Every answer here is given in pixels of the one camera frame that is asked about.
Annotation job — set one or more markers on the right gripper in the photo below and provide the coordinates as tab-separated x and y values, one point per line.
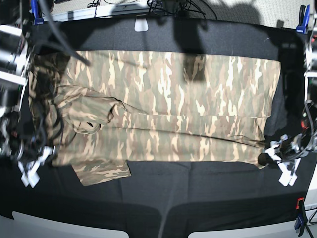
30	176

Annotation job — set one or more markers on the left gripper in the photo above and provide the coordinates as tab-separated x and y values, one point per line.
284	154

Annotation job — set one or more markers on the camouflage t-shirt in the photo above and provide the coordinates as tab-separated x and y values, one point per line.
130	106

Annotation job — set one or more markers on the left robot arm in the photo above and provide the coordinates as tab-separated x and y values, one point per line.
309	114

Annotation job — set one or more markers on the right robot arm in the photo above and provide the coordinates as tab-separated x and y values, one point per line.
16	55

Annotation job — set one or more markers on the orange blue clamp near right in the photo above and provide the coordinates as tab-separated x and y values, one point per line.
301	219

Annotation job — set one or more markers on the black table cloth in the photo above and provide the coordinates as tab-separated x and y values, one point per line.
174	199

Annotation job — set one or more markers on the blue clamp top right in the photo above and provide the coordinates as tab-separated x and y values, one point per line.
304	16

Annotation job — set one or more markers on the blue clamp top left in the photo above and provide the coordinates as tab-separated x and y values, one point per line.
36	13

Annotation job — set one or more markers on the white tape patch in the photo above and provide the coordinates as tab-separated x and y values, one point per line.
141	25

